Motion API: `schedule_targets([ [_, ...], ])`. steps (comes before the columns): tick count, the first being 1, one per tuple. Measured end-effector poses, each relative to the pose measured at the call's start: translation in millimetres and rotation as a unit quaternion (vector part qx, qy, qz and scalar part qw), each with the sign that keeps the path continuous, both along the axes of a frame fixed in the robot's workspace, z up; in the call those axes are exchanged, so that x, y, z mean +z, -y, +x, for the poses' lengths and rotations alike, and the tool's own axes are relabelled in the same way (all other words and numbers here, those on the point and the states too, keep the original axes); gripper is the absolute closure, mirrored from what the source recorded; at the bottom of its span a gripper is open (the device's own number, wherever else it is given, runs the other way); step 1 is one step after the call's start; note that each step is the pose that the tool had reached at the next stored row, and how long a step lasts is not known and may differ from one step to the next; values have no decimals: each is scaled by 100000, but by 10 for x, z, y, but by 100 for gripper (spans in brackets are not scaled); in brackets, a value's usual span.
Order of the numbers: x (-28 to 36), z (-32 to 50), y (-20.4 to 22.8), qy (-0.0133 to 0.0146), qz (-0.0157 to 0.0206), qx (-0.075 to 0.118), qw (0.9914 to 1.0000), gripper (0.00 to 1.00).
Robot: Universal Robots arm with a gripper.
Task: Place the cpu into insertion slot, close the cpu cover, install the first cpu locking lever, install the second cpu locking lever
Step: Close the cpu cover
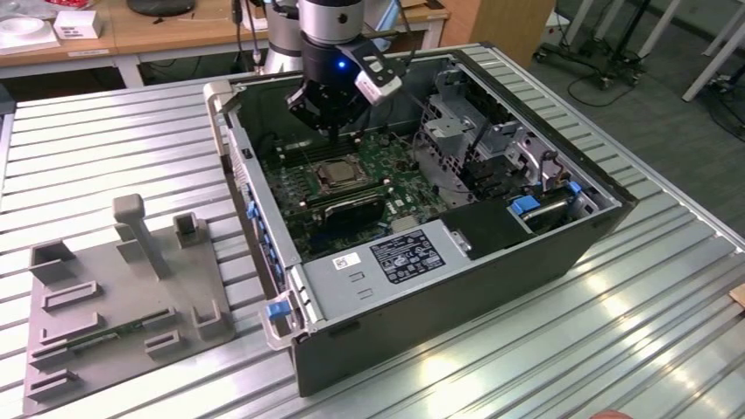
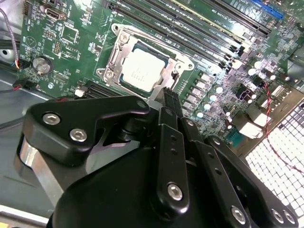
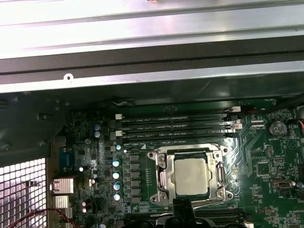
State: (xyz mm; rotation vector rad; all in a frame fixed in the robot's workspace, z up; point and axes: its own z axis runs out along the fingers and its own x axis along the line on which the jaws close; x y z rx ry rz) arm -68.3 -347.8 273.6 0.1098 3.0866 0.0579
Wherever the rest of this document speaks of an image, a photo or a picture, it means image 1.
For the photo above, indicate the white round dish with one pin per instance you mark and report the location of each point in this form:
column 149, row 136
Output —
column 22, row 28

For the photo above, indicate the black grey PC case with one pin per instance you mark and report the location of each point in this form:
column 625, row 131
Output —
column 435, row 314

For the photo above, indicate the small blue tab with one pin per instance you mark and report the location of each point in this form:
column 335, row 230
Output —
column 573, row 188

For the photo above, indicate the metal drive cage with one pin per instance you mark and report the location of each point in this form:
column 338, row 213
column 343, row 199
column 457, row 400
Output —
column 450, row 126

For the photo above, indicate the CPU socket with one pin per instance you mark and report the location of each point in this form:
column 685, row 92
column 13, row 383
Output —
column 346, row 188

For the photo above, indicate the silver metal bracket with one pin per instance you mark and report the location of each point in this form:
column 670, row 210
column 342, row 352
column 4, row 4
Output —
column 526, row 148

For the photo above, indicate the grey parts rack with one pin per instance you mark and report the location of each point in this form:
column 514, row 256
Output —
column 115, row 305

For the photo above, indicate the white table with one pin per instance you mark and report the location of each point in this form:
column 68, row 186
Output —
column 699, row 85

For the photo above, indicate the blue case latch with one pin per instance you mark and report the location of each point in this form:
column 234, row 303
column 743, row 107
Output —
column 274, row 312

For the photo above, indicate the black plastic shroud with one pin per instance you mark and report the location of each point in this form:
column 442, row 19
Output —
column 482, row 227

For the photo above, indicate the black round base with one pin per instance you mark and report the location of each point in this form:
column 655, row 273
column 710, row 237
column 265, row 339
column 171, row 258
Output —
column 159, row 6

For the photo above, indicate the silver CPU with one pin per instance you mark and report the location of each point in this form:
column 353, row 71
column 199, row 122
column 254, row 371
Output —
column 341, row 173

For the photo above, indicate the blue card retainer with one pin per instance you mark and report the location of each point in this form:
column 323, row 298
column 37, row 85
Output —
column 250, row 211

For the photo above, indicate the silver chipset heatsink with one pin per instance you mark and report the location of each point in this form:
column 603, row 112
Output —
column 406, row 224

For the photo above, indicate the grey power supply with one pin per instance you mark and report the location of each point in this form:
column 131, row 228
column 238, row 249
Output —
column 349, row 283

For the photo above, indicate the green RAM stick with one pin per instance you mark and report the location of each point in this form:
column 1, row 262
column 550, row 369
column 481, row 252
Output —
column 98, row 337

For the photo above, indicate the wooden desk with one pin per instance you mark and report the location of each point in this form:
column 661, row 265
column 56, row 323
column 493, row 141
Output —
column 191, row 30

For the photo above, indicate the black graphics card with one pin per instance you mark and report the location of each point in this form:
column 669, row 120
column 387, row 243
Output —
column 354, row 211

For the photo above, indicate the dark wrist camera module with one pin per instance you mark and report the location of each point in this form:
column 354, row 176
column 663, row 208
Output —
column 299, row 105

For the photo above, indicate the black wheeled stand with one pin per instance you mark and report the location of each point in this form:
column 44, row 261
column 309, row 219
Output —
column 623, row 48

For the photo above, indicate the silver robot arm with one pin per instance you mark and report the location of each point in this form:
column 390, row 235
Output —
column 327, row 19

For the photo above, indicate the green motherboard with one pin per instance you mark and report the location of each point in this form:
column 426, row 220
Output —
column 401, row 183

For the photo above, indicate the wooden cabinet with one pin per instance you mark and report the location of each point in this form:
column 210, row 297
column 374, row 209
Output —
column 511, row 26

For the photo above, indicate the tan block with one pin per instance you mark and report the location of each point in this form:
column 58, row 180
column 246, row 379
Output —
column 738, row 301

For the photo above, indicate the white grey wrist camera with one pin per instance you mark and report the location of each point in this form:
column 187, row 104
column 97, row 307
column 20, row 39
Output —
column 378, row 87

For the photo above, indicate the white cardboard box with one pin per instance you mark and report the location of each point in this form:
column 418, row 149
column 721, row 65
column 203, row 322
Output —
column 76, row 24

